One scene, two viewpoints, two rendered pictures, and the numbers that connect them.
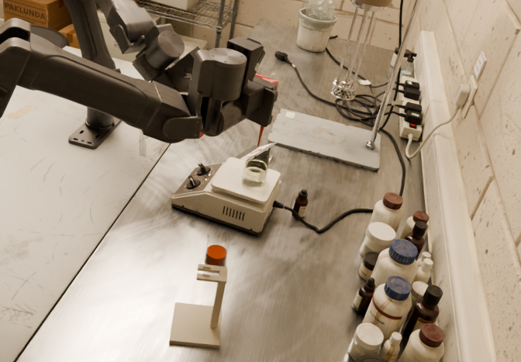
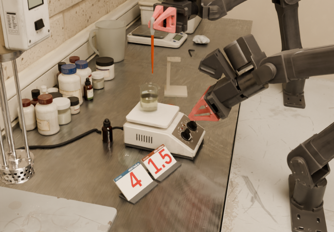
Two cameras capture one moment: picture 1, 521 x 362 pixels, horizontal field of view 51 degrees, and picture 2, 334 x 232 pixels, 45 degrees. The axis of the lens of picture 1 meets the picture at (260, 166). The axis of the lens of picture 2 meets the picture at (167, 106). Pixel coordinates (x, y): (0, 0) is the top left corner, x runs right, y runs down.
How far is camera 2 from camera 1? 1.91 m
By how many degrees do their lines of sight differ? 120
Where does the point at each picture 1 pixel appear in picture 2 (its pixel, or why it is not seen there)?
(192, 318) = (177, 91)
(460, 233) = (13, 84)
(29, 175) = not seen: hidden behind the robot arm
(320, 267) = (103, 113)
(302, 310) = (121, 97)
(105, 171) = (264, 158)
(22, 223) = (287, 122)
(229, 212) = not seen: hidden behind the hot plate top
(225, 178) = (169, 110)
